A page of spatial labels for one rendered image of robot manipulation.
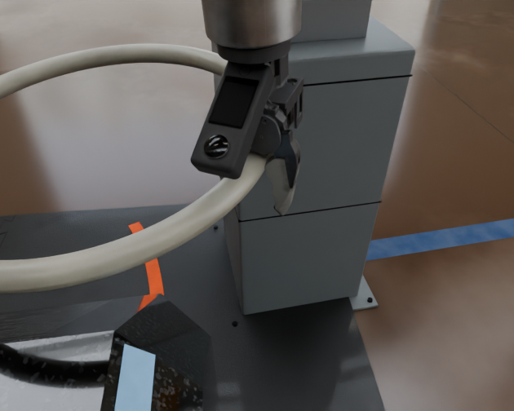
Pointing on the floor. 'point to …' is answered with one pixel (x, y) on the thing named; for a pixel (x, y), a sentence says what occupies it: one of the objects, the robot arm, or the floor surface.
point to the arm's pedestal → (325, 177)
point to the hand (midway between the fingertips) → (257, 205)
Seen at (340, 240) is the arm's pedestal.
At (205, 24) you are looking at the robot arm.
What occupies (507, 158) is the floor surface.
